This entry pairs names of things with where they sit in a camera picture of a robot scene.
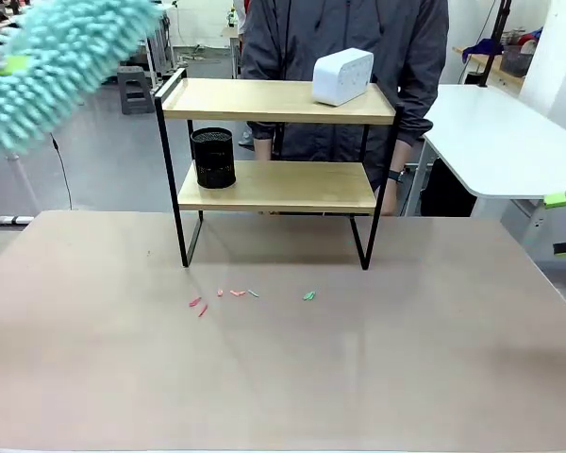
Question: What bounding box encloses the teal chenille duster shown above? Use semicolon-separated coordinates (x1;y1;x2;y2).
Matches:
0;0;165;164

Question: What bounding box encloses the white rounded box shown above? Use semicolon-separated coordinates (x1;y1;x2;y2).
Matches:
310;47;375;108

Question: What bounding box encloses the person's left forearm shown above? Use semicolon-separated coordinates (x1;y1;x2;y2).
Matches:
381;115;430;176

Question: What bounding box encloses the person's right forearm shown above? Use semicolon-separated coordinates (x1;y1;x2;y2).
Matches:
246;121;285;143

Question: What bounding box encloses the black-framed two-tier wooden shelf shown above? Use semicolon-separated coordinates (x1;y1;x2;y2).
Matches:
154;68;405;272

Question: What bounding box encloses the person's left hand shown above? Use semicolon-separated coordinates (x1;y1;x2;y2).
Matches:
380;181;400;218

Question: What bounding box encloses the white work table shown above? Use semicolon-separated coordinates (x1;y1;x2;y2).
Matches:
405;84;566;246

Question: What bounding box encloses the black bag under table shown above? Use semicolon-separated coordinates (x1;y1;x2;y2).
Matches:
419;157;478;219

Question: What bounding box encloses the white side table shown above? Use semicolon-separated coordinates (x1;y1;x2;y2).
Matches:
4;151;42;217

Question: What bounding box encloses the grey plastic step stool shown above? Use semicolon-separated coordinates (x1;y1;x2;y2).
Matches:
117;65;155;116

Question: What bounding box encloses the dark mesh basket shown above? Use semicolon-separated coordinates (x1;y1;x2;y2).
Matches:
501;43;535;77

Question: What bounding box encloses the white-framed background desk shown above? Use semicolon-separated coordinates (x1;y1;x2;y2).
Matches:
139;0;176;89

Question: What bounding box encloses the wooden background table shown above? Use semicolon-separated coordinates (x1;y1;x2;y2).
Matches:
452;44;527;90

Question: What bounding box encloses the black stand pole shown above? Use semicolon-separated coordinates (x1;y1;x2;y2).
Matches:
479;0;514;89

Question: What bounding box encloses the blue cloth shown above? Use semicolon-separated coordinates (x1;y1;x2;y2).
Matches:
461;37;505;63

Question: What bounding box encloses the black mesh pen holder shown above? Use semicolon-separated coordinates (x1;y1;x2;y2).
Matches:
190;127;238;191

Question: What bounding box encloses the person's dark grey jacket torso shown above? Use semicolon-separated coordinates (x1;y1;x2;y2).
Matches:
240;0;451;190

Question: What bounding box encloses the black floor cable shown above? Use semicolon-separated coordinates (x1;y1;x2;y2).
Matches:
49;133;75;212

